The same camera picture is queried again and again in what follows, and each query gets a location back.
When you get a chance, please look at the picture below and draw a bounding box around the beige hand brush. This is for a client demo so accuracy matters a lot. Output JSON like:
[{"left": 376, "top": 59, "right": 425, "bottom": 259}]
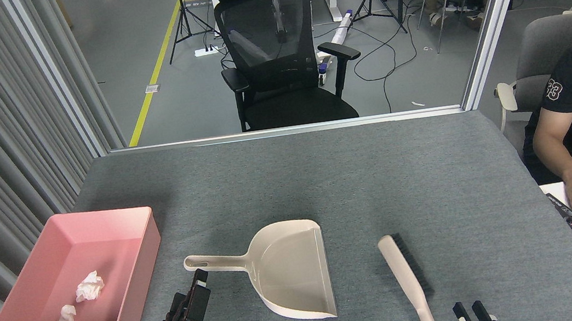
[{"left": 376, "top": 228, "right": 440, "bottom": 321}]

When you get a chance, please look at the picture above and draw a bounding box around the small white paper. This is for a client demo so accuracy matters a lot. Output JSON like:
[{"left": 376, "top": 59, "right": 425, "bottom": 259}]
[{"left": 73, "top": 270, "right": 107, "bottom": 303}]

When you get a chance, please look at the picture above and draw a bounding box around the beige plastic dustpan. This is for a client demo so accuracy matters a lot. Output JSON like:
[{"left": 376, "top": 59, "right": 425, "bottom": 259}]
[{"left": 180, "top": 216, "right": 338, "bottom": 321}]

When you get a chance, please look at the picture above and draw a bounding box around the pink plastic bin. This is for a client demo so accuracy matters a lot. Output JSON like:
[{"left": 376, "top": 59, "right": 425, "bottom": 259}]
[{"left": 0, "top": 202, "right": 172, "bottom": 321}]

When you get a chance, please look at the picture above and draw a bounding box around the black box with red buttons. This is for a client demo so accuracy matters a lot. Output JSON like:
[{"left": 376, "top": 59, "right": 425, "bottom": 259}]
[{"left": 545, "top": 190, "right": 572, "bottom": 236}]

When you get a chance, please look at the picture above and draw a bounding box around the black mesh office chair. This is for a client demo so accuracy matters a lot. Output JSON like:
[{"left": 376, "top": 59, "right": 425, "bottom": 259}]
[{"left": 211, "top": 0, "right": 370, "bottom": 135}]

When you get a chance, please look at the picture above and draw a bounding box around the silver post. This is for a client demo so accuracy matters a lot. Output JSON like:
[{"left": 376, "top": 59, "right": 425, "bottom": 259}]
[
  {"left": 447, "top": 0, "right": 555, "bottom": 112},
  {"left": 2, "top": 0, "right": 112, "bottom": 168}
]

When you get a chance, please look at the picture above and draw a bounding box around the grey chair with white frame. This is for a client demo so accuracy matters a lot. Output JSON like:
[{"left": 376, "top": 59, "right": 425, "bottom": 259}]
[{"left": 483, "top": 0, "right": 572, "bottom": 133}]

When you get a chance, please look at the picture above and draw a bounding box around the black floor cable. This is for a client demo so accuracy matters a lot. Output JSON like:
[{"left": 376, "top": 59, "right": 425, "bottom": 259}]
[{"left": 310, "top": 0, "right": 442, "bottom": 122}]

